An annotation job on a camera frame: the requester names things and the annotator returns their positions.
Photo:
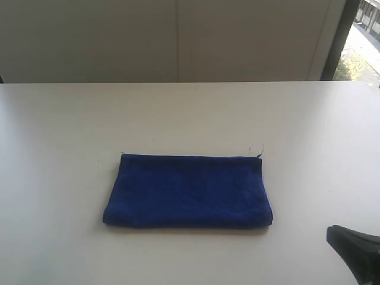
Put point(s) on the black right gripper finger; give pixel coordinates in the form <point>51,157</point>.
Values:
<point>359,251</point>

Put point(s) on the blue microfibre towel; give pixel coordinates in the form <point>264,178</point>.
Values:
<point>153,191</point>

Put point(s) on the dark window frame post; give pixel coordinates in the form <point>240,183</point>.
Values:
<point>344,25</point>

